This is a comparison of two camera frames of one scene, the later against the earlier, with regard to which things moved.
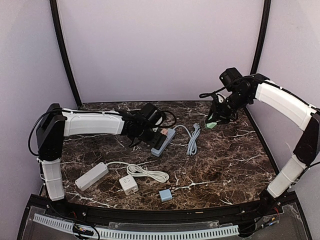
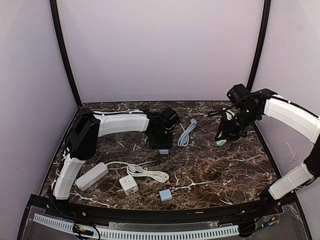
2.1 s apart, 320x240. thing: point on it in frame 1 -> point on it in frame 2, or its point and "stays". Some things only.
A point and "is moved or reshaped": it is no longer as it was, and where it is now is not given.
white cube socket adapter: (128, 185) stays
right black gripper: (218, 114) -> (227, 132)
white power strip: (92, 176) stays
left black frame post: (54, 11) stays
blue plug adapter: (165, 195) stays
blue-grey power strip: (163, 143) is moved or reshaped
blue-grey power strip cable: (192, 144) -> (183, 139)
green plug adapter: (211, 125) -> (221, 142)
